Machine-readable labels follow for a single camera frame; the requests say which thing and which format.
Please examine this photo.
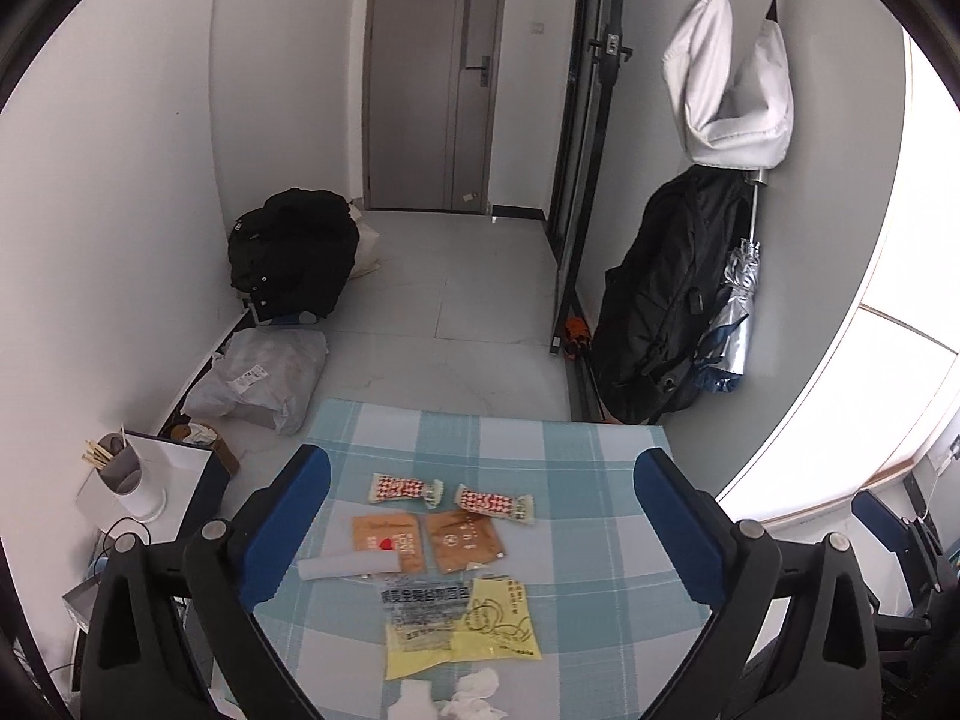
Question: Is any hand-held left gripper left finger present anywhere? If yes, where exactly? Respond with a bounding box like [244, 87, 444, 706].
[79, 444, 332, 720]

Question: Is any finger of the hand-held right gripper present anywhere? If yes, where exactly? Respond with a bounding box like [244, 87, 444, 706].
[851, 490, 914, 578]

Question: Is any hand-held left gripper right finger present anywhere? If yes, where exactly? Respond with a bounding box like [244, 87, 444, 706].
[634, 447, 882, 720]

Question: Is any white paper wrapper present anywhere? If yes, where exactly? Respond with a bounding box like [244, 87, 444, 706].
[298, 549, 401, 582]

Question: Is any brown packet with red heart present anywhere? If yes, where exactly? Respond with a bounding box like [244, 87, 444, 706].
[352, 513, 422, 578]

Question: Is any small red checked sachet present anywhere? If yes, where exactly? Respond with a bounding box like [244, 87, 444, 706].
[366, 472, 445, 507]

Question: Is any clear printed plastic bag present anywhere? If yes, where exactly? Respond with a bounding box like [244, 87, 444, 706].
[379, 577, 473, 650]

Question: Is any brown packet with dark print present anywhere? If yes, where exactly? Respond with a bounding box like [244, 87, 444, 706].
[424, 510, 507, 572]

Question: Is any large red checked sachet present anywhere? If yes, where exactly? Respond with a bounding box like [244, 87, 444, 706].
[454, 484, 537, 527]

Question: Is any yellow printed packet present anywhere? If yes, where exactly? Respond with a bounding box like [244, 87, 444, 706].
[450, 576, 545, 665]

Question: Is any white paper napkin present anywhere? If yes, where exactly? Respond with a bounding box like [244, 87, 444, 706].
[386, 679, 443, 720]

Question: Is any white tissue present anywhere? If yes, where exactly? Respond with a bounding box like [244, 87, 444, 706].
[454, 667, 502, 704]
[439, 696, 511, 720]

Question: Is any white box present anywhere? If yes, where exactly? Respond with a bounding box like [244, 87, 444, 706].
[75, 431, 230, 541]

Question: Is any bright window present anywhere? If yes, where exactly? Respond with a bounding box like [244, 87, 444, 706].
[712, 34, 960, 526]

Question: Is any grey plastic parcel bag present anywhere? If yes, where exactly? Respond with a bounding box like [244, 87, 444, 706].
[181, 328, 329, 436]

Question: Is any grey chopstick holder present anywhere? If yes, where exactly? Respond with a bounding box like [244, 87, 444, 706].
[96, 431, 167, 522]

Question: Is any teal checked tablecloth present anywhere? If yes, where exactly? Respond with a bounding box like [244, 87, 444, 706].
[214, 399, 721, 720]

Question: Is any bundle of wooden chopsticks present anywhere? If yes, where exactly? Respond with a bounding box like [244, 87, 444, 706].
[82, 435, 126, 470]

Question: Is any orange and black tool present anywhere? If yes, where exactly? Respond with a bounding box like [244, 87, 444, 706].
[561, 315, 593, 359]

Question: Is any silver folded umbrella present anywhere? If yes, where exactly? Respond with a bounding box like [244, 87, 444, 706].
[694, 172, 764, 395]

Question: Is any grey flat box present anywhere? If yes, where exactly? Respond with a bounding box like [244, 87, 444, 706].
[62, 576, 100, 632]

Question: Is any black hanging backpack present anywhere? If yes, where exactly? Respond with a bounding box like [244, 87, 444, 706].
[592, 165, 755, 425]

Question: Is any white tote bag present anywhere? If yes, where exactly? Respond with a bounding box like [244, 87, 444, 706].
[346, 199, 383, 278]

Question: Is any white hanging bag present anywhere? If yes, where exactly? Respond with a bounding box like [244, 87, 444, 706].
[662, 0, 794, 170]

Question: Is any grey door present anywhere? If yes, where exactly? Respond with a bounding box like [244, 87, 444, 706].
[362, 0, 511, 212]

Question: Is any black cable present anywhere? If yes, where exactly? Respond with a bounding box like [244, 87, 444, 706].
[96, 516, 147, 565]

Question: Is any black sliding door frame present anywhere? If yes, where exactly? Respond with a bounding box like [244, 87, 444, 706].
[546, 0, 635, 421]

